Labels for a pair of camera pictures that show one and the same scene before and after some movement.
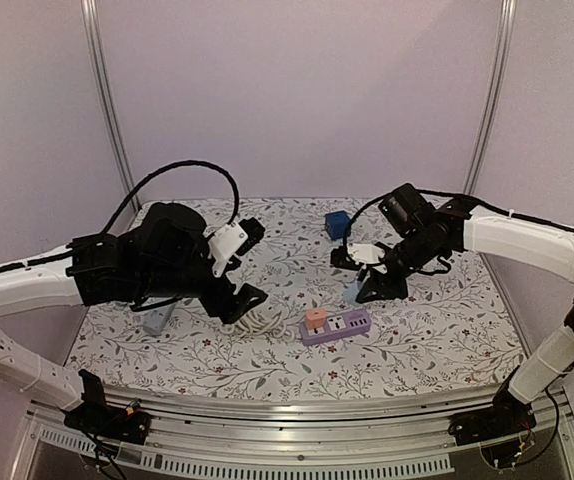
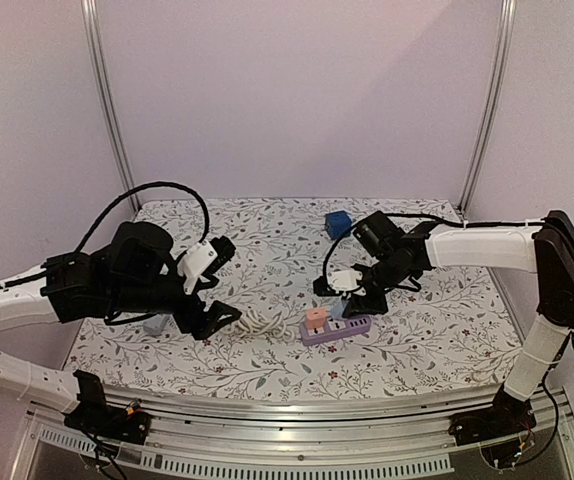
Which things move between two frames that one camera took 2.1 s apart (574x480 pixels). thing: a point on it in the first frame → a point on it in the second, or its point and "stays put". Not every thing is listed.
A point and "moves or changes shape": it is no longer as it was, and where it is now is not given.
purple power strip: (338, 326) stays put
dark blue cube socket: (337, 224) stays put
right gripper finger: (378, 286) → (374, 301)
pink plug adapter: (315, 318) stays put
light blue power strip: (155, 320) stays put
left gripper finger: (235, 263) → (212, 283)
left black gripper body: (215, 303) → (187, 319)
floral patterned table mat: (451, 334) stays put
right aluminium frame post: (492, 110) stays put
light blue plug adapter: (350, 291) moves or changes shape
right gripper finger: (363, 275) → (345, 298)
